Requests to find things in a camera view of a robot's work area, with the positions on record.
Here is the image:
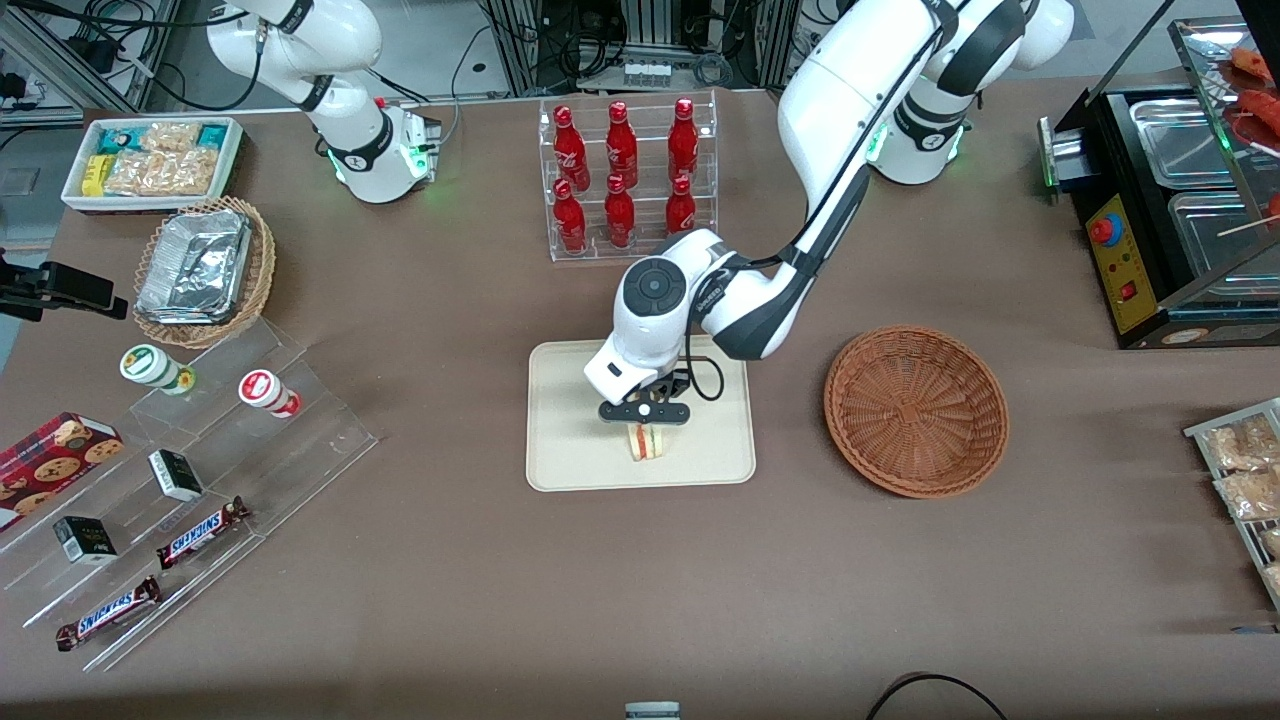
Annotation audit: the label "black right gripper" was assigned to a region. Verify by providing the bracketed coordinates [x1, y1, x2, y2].
[0, 258, 129, 323]

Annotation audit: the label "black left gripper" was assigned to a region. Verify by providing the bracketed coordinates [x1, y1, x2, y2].
[598, 375, 693, 439]

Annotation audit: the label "cream rectangular plastic tray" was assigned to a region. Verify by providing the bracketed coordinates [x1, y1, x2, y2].
[526, 336, 757, 493]

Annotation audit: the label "light wicker basket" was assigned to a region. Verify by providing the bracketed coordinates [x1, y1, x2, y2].
[132, 196, 277, 350]

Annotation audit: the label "round brown wicker basket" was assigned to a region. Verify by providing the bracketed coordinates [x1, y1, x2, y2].
[823, 325, 1010, 499]

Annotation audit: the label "tray of packaged snacks right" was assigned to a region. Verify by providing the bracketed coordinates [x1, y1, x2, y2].
[1184, 398, 1280, 613]

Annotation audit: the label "white rectangular snack bin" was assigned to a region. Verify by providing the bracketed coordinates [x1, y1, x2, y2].
[61, 116, 245, 215]

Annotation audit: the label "green lid yogurt cup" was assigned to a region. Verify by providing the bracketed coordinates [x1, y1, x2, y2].
[119, 344, 196, 396]

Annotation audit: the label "stacked aluminium foil containers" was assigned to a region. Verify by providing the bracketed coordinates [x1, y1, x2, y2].
[136, 208, 252, 326]

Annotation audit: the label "clear bag of crackers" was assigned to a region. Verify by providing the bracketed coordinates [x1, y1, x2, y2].
[104, 122, 219, 197]

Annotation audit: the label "red tartan cookie box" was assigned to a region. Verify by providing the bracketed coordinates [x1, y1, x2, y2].
[0, 412, 126, 533]

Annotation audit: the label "small black carton box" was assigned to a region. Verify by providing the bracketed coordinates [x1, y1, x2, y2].
[53, 516, 119, 566]
[148, 449, 205, 503]

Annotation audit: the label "red cola bottle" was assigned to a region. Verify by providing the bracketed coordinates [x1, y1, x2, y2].
[553, 105, 591, 191]
[668, 98, 700, 182]
[606, 101, 639, 187]
[553, 179, 588, 253]
[604, 174, 636, 249]
[665, 176, 697, 241]

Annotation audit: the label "red lid yogurt cup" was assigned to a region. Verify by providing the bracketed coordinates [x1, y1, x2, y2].
[238, 369, 302, 419]

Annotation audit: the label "clear acrylic bottle rack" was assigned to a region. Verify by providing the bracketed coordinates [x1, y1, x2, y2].
[538, 90, 719, 263]

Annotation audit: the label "clear acrylic stepped display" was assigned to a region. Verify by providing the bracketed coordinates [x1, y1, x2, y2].
[0, 318, 381, 673]

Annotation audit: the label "brown snickers bar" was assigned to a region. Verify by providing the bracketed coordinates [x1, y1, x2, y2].
[55, 576, 162, 653]
[156, 496, 251, 571]

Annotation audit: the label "black food warmer machine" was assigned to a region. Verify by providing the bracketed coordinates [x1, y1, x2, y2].
[1038, 85, 1280, 351]

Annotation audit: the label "clear bag of pastry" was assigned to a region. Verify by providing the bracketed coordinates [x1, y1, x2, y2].
[1214, 470, 1280, 522]
[1204, 415, 1280, 472]

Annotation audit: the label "stainless steel warmer pan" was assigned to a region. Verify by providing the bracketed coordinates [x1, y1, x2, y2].
[1168, 190, 1280, 293]
[1130, 98, 1246, 188]

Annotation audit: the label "black floor cable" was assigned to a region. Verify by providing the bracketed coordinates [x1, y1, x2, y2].
[865, 672, 1011, 720]

